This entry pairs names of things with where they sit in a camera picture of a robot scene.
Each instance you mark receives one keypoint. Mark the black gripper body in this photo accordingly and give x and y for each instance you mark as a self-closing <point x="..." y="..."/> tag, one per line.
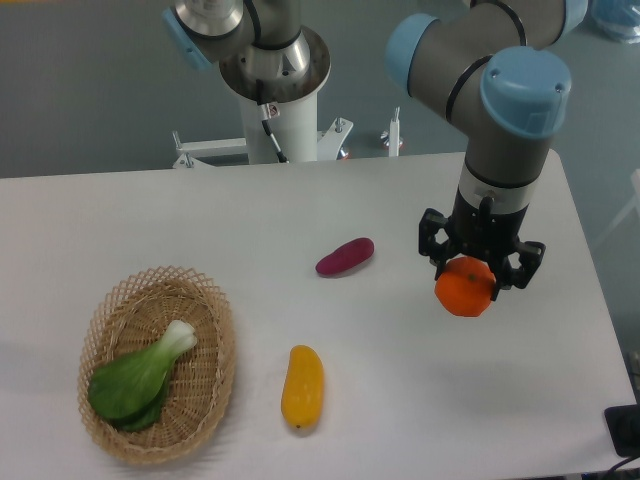
<point x="486" y="219"/>

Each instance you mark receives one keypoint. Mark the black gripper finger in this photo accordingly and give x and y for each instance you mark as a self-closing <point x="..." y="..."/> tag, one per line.
<point x="516" y="266"/>
<point x="435" y="240"/>

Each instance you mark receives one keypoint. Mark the blue object top right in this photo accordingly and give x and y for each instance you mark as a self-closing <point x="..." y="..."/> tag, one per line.
<point x="616" y="19"/>

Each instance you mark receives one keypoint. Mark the black device at edge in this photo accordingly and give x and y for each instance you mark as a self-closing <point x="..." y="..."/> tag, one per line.
<point x="623" y="426"/>

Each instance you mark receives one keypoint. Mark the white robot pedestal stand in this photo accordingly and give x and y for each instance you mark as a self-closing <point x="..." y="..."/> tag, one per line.
<point x="277" y="94"/>

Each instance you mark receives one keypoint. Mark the yellow mango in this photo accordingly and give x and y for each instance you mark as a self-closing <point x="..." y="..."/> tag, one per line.
<point x="302" y="398"/>

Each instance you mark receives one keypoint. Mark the woven bamboo basket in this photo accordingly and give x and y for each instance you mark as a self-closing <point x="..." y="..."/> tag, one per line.
<point x="133" y="315"/>

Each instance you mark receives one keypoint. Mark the green bok choy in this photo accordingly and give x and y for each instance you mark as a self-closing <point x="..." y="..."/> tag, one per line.
<point x="130" y="391"/>

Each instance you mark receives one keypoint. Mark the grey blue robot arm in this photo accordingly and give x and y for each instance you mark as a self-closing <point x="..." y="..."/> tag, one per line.
<point x="490" y="74"/>

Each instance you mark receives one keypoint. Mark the orange fruit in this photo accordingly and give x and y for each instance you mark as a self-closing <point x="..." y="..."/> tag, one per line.
<point x="465" y="287"/>

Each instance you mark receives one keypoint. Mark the purple sweet potato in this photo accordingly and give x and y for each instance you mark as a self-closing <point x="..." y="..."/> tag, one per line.
<point x="346" y="257"/>

